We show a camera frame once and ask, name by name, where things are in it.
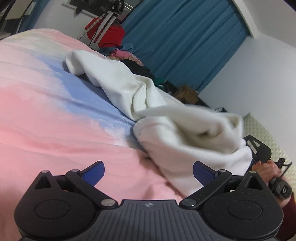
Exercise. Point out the white sweatshirt with striped trim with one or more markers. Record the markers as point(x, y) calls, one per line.
point(173, 134)

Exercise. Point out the person right hand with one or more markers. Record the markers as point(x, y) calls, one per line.
point(267, 171)

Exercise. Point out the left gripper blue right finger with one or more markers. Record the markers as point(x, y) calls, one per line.
point(213, 183)

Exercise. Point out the red garment on rack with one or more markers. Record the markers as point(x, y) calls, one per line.
point(113, 36)

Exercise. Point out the black garment pile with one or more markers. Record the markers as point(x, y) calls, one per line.
point(135, 68)

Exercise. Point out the pink garment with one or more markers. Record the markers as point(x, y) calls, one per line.
point(122, 55)

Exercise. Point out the pastel tie-dye bed sheet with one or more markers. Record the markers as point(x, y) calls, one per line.
point(53, 120)

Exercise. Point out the green garment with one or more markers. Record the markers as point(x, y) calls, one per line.
point(159, 83)

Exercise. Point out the blue curtain right panel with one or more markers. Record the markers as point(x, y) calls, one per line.
point(185, 42)

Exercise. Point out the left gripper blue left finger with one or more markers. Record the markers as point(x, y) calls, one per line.
point(84, 182)

